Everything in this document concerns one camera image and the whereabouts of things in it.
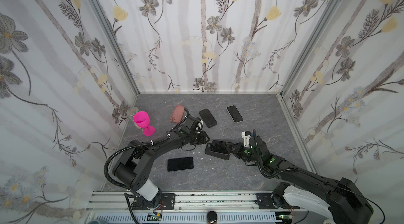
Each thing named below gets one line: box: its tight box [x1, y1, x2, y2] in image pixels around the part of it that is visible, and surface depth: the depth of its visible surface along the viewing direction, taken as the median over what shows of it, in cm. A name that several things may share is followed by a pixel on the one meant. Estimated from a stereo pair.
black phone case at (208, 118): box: [198, 108, 218, 128], surface depth 109 cm
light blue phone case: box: [225, 104, 245, 124], surface depth 113 cm
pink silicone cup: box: [133, 110, 156, 137], surface depth 90 cm
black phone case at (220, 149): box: [204, 139, 234, 161], surface depth 92 cm
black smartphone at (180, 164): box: [167, 156, 194, 172], surface depth 88 cm
